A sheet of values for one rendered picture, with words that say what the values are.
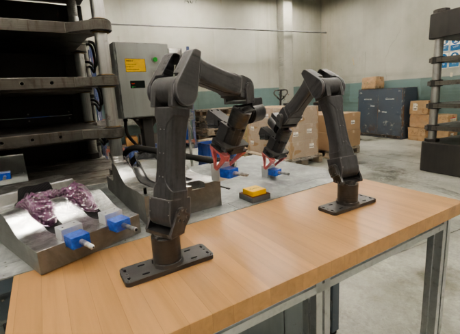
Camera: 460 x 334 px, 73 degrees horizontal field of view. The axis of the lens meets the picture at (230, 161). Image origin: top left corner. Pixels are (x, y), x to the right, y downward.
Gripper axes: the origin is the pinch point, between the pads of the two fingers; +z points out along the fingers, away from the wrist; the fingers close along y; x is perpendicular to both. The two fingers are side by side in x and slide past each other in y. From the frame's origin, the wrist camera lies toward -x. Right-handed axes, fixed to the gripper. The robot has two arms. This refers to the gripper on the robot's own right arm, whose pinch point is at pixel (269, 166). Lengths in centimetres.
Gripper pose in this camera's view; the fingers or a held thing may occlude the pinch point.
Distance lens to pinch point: 139.3
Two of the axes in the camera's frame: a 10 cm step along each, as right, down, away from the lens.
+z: -2.8, 8.0, 5.4
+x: 6.1, 5.8, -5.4
